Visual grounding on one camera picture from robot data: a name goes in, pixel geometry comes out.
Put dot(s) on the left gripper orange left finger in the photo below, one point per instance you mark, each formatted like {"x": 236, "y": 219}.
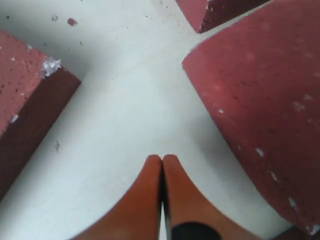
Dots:
{"x": 137, "y": 215}

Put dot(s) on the lone red brick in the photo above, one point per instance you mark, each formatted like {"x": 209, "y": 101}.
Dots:
{"x": 34, "y": 90}

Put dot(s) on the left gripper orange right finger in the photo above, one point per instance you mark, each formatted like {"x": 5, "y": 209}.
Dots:
{"x": 189, "y": 215}

